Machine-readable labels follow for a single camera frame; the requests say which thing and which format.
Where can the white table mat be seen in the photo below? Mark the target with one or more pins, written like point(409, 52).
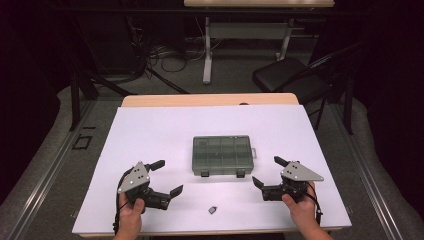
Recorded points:
point(133, 140)

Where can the black chair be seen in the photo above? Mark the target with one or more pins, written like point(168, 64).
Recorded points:
point(290, 80)

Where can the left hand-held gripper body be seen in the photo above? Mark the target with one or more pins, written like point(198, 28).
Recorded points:
point(135, 178)

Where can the person's left hand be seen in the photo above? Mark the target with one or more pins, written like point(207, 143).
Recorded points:
point(130, 216)

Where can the black crossbar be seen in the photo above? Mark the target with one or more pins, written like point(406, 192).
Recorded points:
point(266, 12)

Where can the black metal post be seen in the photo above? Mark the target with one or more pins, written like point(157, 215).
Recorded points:
point(349, 106)

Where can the desk with white legs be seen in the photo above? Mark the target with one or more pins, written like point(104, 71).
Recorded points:
point(207, 60)

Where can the grey plastic compartment box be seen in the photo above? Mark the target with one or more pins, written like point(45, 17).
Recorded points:
point(221, 155)

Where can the person's right hand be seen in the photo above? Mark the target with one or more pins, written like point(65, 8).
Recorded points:
point(303, 213)

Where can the light wooden table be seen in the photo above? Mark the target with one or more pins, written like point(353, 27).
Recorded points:
point(200, 100)

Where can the metal floor rail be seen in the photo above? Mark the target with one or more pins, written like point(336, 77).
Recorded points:
point(368, 176)
point(51, 173)

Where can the black floor bar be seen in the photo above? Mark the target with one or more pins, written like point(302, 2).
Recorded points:
point(166, 81)

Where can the black metal stand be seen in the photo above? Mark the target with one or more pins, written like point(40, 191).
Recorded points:
point(75, 106)

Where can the small dark memory card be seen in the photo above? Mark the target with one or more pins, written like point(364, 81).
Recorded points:
point(212, 210)

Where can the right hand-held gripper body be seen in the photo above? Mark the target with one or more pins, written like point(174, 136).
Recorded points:
point(298, 173)

